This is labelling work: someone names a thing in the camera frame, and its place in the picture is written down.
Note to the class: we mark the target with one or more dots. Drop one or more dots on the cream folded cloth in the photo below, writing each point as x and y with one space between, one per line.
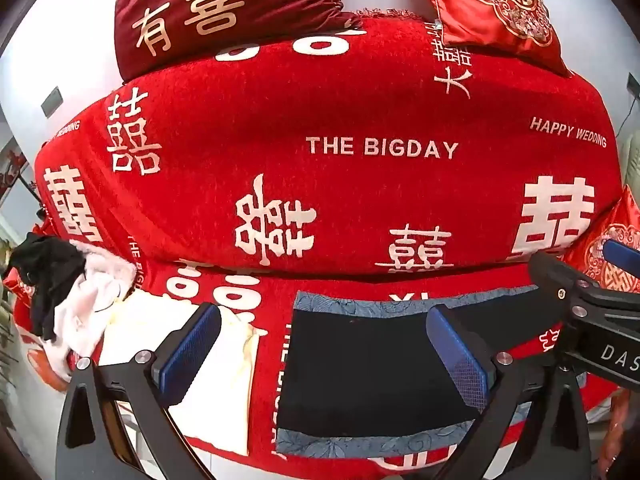
220 395

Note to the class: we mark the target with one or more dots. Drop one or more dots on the dark pants with blue trim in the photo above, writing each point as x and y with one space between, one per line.
375 360

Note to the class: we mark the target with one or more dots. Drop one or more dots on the white cloth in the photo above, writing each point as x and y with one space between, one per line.
85 320

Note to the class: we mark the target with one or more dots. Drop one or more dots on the dark red printed pillow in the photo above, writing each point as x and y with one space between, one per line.
225 15

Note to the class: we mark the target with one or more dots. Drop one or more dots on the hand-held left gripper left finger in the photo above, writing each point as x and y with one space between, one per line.
192 350

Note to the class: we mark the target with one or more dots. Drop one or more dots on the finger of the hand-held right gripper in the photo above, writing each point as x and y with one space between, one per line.
622 251
555 277

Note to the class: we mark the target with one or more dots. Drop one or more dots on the black cloth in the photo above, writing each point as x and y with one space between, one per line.
47 275

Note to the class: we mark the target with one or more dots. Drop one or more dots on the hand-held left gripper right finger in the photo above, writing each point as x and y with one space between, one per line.
457 360

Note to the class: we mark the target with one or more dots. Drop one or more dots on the grey wall switch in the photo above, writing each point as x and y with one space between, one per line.
53 101

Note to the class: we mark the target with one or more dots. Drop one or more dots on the red printed sofa cover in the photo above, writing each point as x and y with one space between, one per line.
350 110

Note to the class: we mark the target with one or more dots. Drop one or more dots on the red embroidered cushion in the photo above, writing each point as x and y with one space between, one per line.
500 5
612 220

